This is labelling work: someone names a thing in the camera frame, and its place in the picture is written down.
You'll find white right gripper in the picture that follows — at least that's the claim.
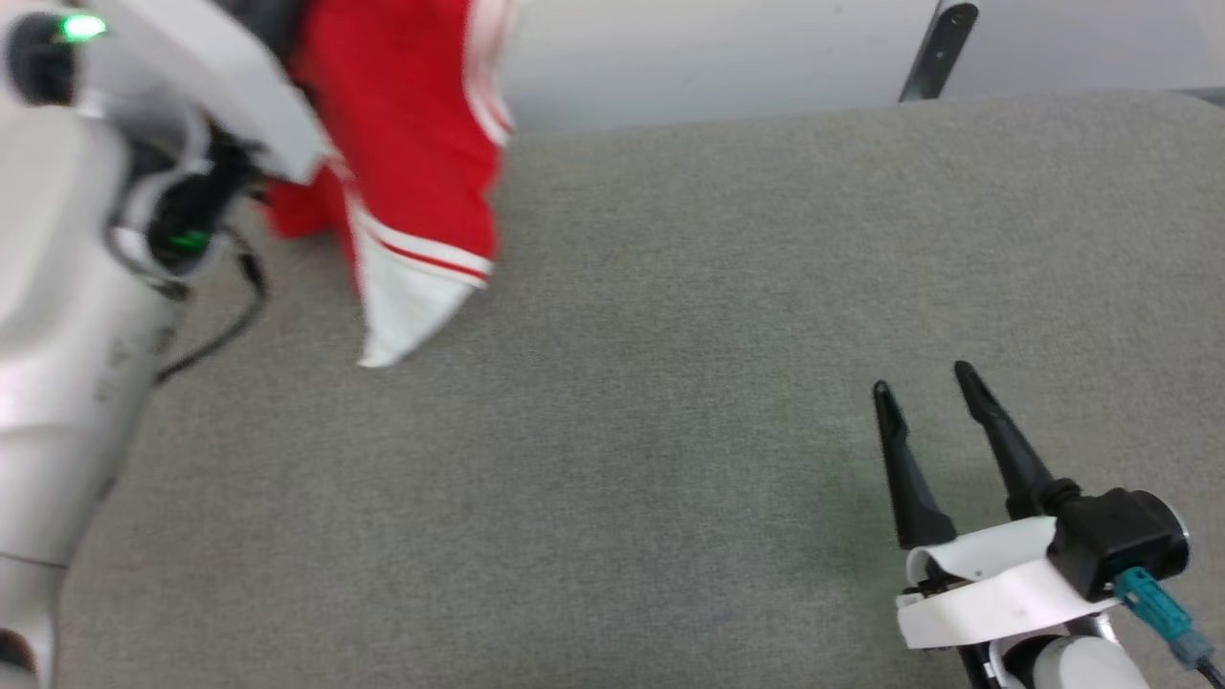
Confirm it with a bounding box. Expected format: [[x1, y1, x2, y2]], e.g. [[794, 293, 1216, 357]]
[[871, 361, 1121, 689]]

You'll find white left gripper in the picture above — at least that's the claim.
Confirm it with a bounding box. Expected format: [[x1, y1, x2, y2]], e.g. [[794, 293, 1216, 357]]
[[91, 0, 334, 185]]

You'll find red and white garment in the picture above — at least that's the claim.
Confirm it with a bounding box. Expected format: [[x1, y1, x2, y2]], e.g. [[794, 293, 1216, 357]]
[[263, 0, 519, 369]]

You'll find dark metal leg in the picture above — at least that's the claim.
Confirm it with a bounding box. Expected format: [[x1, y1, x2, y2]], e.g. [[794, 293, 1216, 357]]
[[898, 0, 980, 103]]

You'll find black left camera cable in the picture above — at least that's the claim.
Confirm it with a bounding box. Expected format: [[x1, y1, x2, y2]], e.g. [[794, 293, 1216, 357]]
[[153, 225, 270, 384]]

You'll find black camera cable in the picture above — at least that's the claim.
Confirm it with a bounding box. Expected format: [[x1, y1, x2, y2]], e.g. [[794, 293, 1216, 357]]
[[1115, 567, 1225, 689], [153, 225, 270, 384]]

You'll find black right camera cable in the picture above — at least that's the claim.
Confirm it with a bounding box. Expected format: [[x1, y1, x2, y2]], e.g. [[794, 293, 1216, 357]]
[[1115, 567, 1225, 689]]

